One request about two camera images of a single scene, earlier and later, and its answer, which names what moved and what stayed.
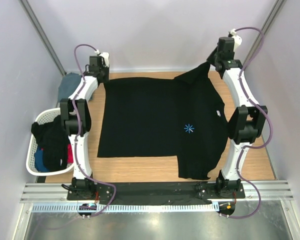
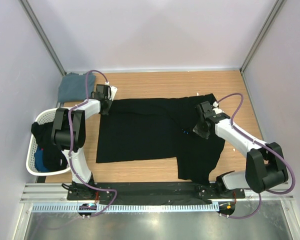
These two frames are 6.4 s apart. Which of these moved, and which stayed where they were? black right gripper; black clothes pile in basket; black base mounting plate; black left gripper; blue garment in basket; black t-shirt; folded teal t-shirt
Moved: black right gripper; black left gripper; black t-shirt
Stayed: black base mounting plate; folded teal t-shirt; blue garment in basket; black clothes pile in basket
